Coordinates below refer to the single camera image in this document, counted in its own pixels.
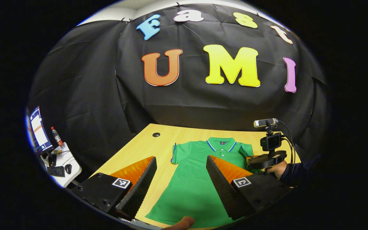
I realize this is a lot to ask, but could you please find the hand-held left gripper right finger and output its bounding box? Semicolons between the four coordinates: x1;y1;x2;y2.
206;155;293;221

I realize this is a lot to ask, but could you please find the black cable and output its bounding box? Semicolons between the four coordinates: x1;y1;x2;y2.
277;120;297;166

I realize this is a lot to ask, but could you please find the white side desk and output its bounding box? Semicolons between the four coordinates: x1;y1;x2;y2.
39;142;82;188

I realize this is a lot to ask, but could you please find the green T-shirt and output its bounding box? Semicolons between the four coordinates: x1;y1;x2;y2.
145;137;261;229

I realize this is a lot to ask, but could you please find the plastic bottle with red label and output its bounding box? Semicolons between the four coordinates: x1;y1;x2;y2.
50;126;65;148

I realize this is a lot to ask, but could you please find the computer monitor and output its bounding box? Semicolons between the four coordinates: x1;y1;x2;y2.
27;106;54;153

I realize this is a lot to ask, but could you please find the black keyboard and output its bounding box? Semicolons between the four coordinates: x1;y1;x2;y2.
47;165;65;178

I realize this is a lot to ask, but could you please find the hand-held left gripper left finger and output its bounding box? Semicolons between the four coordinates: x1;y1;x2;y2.
71;156;157;221

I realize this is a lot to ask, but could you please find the black backdrop cloth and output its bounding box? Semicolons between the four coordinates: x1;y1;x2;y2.
26;3;330;192

